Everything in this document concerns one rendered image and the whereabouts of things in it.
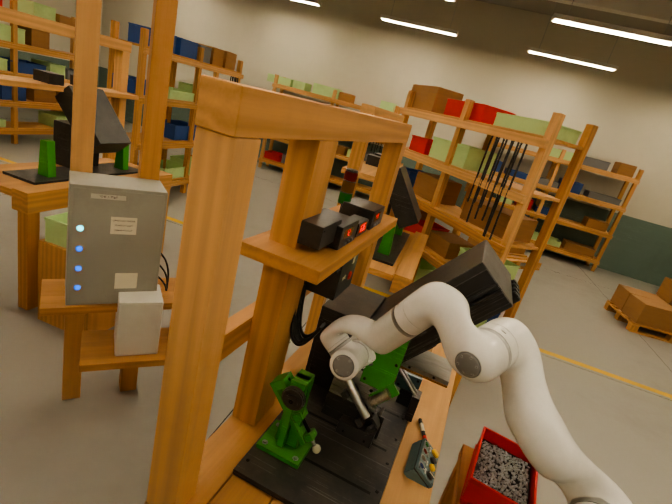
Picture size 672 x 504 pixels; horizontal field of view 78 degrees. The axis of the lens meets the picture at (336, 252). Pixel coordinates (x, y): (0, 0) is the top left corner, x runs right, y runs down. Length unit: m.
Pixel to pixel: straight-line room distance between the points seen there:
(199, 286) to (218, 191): 0.21
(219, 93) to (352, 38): 10.01
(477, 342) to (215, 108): 0.65
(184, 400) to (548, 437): 0.76
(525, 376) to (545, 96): 9.59
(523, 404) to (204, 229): 0.72
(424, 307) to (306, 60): 10.26
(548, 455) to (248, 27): 11.37
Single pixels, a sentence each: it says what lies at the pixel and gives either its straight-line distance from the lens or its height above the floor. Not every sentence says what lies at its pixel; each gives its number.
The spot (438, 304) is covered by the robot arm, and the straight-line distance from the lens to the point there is 0.96.
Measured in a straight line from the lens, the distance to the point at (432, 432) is 1.76.
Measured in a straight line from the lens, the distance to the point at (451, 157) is 4.60.
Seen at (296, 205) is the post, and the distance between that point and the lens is 1.18.
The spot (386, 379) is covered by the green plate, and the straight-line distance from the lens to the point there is 1.53.
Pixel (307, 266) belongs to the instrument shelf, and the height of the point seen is 1.54.
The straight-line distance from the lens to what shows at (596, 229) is 10.28.
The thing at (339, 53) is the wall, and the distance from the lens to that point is 10.81.
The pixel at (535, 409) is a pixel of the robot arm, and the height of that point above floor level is 1.50.
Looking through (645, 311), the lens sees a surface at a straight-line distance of 7.28.
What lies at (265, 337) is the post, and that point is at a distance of 1.35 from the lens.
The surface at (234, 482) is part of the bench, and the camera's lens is 1.41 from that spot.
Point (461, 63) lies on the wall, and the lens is 10.35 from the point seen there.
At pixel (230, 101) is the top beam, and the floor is 1.91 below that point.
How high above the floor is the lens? 1.95
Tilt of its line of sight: 19 degrees down
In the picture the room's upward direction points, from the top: 15 degrees clockwise
